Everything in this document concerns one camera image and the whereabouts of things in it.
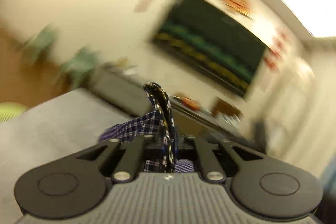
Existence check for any wooden board box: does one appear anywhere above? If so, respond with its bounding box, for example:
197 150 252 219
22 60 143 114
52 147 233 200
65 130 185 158
213 97 242 120

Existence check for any yellow green object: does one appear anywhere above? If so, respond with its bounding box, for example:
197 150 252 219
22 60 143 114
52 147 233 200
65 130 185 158
0 102 28 123

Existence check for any navy plaid shirt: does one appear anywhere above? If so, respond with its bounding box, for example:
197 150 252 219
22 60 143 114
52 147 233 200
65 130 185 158
99 82 196 174

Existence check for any television with patterned cover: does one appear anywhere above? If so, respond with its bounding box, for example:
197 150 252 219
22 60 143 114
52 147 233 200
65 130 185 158
151 0 268 101

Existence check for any green plastic child chair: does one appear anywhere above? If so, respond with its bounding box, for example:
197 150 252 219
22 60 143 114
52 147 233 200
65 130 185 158
60 47 100 88
21 27 58 65

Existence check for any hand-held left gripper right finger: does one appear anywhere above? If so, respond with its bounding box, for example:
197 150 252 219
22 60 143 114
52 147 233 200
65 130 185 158
184 135 263 182

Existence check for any red fruit bowl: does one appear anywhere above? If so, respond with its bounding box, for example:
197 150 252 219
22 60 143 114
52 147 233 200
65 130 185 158
175 94 203 112

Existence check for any white curtain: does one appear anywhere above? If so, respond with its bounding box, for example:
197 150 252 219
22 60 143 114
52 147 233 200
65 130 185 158
262 38 336 174

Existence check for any grey television cabinet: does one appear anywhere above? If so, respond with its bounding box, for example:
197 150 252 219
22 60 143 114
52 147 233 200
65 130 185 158
89 67 263 147

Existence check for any red orange wall decoration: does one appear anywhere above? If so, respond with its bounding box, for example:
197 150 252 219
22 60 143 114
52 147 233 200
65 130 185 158
210 0 255 19

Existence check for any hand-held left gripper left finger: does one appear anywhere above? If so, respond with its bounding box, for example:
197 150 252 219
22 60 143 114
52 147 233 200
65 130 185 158
76 135 155 183

